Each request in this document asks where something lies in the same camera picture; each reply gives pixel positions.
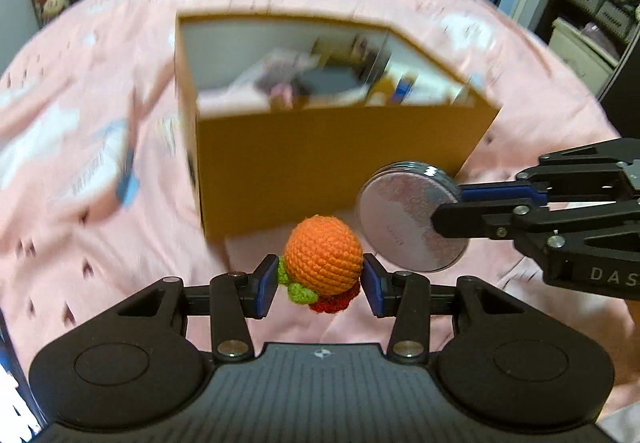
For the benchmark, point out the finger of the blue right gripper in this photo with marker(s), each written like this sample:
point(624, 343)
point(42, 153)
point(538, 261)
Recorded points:
point(493, 219)
point(482, 192)

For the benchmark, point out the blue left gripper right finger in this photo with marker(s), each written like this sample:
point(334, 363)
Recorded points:
point(406, 297)

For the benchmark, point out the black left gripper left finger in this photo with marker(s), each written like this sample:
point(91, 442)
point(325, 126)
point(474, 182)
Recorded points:
point(235, 297)

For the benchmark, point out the round silver tin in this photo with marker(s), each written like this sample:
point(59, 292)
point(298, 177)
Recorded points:
point(395, 208)

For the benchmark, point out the orange crochet fruit toy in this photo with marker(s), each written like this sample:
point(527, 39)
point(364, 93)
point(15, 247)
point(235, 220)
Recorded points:
point(321, 265)

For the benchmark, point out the grey cardboard box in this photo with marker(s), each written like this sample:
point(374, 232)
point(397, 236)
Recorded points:
point(325, 81)

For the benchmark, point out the pink heart pattern bedspread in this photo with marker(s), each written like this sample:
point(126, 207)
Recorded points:
point(96, 199)

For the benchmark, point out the yellow storage box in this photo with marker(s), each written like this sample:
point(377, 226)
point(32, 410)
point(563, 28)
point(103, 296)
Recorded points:
point(255, 168)

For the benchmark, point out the white storage baskets shelf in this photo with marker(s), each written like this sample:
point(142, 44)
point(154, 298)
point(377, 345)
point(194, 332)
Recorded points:
point(591, 37)

